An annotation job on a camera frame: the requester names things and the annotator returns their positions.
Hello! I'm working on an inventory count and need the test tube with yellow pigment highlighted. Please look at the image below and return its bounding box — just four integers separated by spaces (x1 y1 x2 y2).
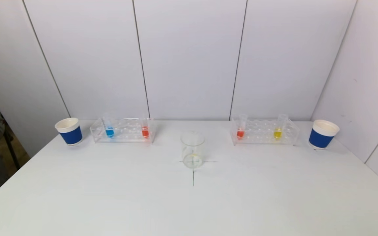
273 114 288 141

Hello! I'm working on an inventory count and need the clear glass beaker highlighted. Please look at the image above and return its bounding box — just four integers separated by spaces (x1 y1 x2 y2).
180 131 205 169

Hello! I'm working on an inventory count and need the test tube with red pigment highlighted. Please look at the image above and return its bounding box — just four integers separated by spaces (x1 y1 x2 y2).
237 114 248 140
140 115 150 139

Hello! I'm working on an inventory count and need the clear acrylic test tube rack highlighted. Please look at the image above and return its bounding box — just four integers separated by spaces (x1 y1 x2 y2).
230 119 300 146
90 118 156 144

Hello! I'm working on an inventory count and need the test tube with blue pigment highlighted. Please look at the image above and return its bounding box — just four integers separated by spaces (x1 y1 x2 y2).
102 113 115 138

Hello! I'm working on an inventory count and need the blue paper cup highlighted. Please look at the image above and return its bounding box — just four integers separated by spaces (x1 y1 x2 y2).
55 117 83 146
308 120 340 150

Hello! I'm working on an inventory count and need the black stand leg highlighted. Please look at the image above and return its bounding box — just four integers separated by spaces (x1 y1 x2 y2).
4 126 21 169

